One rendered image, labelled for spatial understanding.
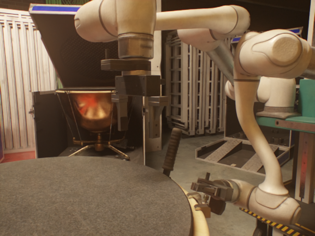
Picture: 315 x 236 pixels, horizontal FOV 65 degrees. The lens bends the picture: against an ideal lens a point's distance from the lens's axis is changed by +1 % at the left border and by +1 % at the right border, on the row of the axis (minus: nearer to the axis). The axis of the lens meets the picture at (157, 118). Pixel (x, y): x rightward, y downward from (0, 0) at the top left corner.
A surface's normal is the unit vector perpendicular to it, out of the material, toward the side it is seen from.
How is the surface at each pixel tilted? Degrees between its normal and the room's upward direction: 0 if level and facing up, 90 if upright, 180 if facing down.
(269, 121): 90
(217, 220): 0
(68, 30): 142
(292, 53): 86
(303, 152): 90
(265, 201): 80
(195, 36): 127
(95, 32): 137
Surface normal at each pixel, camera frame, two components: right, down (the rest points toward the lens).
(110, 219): 0.00, -0.99
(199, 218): 0.22, -0.96
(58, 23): 0.05, 0.87
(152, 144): 0.42, 0.13
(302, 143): -0.83, 0.08
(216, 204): -0.69, -0.26
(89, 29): -0.56, 0.65
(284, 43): -0.09, 0.13
